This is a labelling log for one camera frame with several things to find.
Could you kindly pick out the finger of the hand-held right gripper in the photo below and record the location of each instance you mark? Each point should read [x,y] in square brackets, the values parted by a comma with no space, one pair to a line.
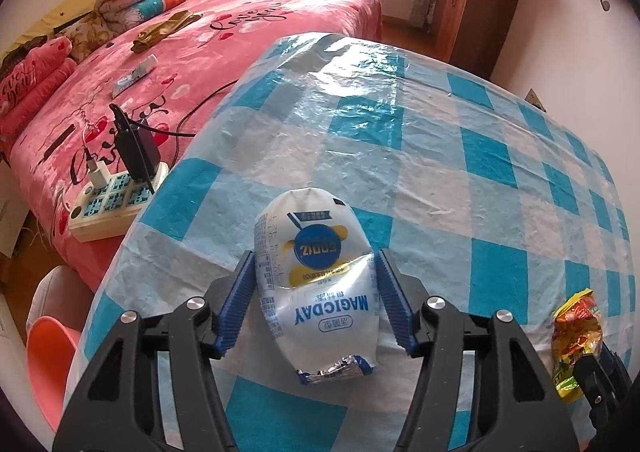
[592,392]
[615,362]

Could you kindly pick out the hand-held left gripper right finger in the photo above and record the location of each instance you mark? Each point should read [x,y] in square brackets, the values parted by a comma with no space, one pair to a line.
[397,307]

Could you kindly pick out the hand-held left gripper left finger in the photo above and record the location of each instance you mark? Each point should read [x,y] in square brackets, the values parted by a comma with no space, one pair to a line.
[235,307]

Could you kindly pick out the yellow snack wrapper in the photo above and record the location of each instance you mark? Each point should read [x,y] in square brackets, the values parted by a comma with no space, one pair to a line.
[575,327]

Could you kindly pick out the blue checkered tablecloth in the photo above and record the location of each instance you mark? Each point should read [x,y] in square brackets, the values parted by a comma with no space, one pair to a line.
[425,172]

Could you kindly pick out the cream power strip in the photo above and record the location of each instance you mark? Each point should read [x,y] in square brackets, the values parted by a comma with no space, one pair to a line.
[110,212]

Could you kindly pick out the pale rounded plastic container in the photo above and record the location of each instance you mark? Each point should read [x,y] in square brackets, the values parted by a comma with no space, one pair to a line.
[55,287]

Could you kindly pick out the black charger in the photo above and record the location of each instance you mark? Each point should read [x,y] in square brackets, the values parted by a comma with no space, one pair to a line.
[137,147]

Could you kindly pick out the white charger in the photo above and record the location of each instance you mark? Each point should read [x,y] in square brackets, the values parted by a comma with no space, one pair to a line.
[99,172]

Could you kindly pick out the pink printed bed blanket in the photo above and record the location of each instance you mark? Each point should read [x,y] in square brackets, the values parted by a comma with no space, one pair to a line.
[210,57]

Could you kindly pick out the small white tube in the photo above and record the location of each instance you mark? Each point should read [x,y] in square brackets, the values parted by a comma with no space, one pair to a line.
[134,76]

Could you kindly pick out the golden brown cloth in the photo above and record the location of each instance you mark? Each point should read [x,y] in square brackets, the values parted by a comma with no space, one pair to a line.
[165,30]

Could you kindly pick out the pink plush pillow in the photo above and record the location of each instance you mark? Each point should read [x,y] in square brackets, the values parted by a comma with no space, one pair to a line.
[40,97]
[35,62]

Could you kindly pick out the brown floral pillow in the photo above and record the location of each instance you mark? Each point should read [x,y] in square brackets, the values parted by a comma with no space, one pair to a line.
[92,40]

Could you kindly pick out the brown wooden cabinet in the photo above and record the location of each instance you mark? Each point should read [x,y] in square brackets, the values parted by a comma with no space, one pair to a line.
[475,12]

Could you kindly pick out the teal orange bolster pillow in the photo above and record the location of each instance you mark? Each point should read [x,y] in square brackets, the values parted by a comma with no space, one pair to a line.
[160,3]

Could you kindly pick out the rolled patterned pillows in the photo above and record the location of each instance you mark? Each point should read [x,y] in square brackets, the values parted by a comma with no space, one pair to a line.
[120,5]

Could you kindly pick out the yellow headboard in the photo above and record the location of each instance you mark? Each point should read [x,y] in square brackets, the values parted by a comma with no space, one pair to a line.
[65,2]

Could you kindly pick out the wall socket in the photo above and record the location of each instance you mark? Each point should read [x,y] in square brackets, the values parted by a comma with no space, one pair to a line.
[534,100]

